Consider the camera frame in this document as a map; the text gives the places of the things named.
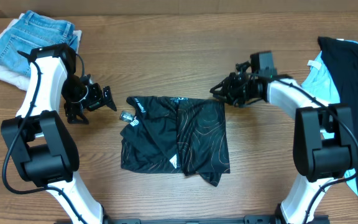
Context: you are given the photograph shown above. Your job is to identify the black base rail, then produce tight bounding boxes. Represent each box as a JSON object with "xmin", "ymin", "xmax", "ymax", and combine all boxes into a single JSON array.
[{"xmin": 101, "ymin": 213, "xmax": 331, "ymax": 224}]

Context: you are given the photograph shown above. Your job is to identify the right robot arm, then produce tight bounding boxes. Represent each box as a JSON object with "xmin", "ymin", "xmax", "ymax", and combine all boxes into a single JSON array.
[{"xmin": 210, "ymin": 51, "xmax": 358, "ymax": 223}]

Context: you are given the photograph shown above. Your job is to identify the light blue t-shirt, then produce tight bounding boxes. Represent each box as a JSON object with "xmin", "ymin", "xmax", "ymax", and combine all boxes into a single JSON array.
[{"xmin": 301, "ymin": 51, "xmax": 358, "ymax": 196}]

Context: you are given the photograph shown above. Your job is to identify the folded white cloth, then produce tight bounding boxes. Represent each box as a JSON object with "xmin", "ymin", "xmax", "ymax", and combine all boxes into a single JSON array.
[{"xmin": 0, "ymin": 13, "xmax": 82, "ymax": 91}]

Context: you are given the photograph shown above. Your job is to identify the black printed cycling jersey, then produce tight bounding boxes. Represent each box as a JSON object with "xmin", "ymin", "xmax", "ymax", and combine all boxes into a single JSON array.
[{"xmin": 121, "ymin": 96, "xmax": 231, "ymax": 187}]

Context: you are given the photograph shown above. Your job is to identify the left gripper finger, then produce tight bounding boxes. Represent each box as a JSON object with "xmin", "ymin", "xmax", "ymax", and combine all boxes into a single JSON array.
[
  {"xmin": 65, "ymin": 108, "xmax": 89, "ymax": 124},
  {"xmin": 103, "ymin": 86, "xmax": 117, "ymax": 111}
]

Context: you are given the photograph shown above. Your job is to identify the folded blue denim jeans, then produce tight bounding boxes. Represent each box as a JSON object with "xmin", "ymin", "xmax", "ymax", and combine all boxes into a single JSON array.
[{"xmin": 0, "ymin": 11, "xmax": 79, "ymax": 77}]

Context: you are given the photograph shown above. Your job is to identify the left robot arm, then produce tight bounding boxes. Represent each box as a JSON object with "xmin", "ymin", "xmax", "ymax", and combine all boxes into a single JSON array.
[{"xmin": 1, "ymin": 44, "xmax": 116, "ymax": 223}]

